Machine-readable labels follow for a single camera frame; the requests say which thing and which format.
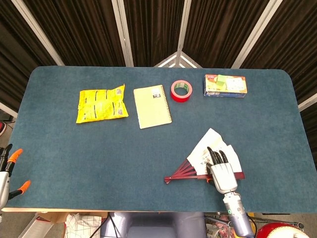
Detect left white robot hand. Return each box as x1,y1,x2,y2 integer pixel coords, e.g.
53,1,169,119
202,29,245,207
0,143,32,210

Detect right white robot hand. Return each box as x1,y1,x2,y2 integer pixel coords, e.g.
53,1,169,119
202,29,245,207
206,146,238,193

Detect paper folding fan red ribs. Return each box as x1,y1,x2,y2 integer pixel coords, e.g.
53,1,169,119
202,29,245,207
163,127,246,184

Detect brown cardboard box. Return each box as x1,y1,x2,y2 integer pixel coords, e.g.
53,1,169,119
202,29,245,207
36,212,68,224

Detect red round helmet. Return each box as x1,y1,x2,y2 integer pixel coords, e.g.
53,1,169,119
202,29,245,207
256,222,308,238

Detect blue-grey robot torso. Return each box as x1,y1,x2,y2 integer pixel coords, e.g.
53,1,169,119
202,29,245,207
100,212,208,238

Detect white checked cloth bag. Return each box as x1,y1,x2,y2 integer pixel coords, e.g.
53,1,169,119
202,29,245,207
64,213,103,238

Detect blue printed cardboard box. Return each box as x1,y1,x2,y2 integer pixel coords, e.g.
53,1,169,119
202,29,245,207
203,74,248,98

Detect red tape roll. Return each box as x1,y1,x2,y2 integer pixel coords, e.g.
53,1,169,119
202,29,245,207
170,79,193,103

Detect blue felt table mat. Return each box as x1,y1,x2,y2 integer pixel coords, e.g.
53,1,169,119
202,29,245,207
4,65,317,214

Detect pale yellow spiral notebook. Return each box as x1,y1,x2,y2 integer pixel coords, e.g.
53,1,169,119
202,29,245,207
133,84,173,129

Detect yellow snack bag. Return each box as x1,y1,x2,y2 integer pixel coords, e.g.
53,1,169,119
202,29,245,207
75,83,129,124

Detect dark brown pleated curtain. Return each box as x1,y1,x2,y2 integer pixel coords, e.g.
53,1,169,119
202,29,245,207
0,0,317,129

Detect wire basket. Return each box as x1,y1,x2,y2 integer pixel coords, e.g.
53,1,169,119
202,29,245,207
205,212,305,238

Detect white screen frame post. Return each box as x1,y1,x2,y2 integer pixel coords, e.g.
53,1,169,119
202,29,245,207
11,0,65,66
231,0,283,69
153,0,204,68
111,0,135,67

